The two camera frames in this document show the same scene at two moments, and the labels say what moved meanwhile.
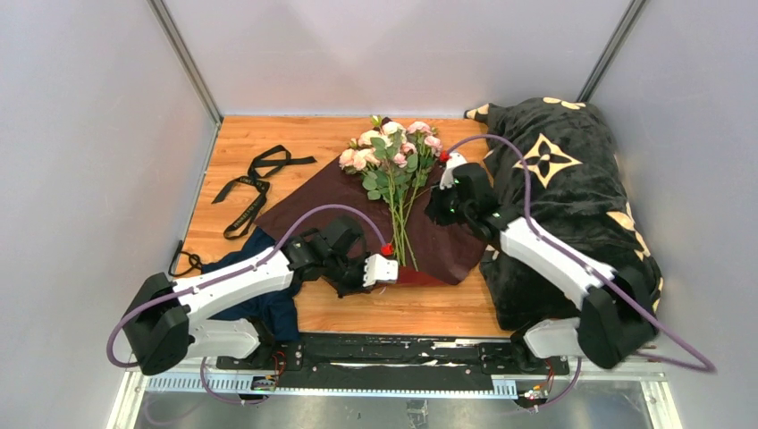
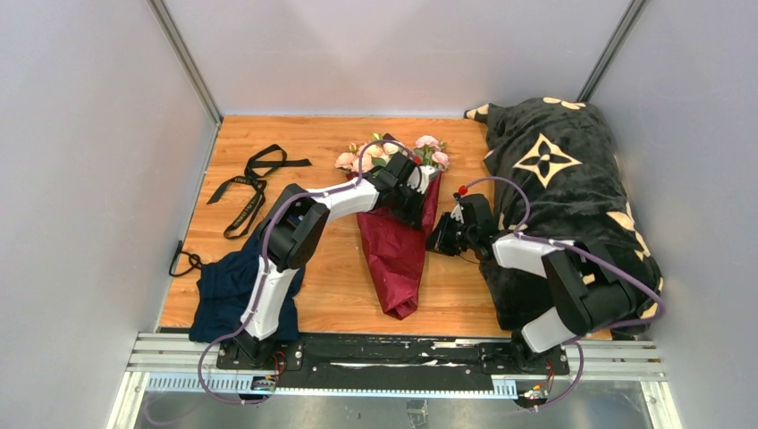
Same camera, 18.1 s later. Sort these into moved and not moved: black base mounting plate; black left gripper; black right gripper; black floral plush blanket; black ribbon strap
Moved: black left gripper; black right gripper
Not moved: black base mounting plate; black ribbon strap; black floral plush blanket
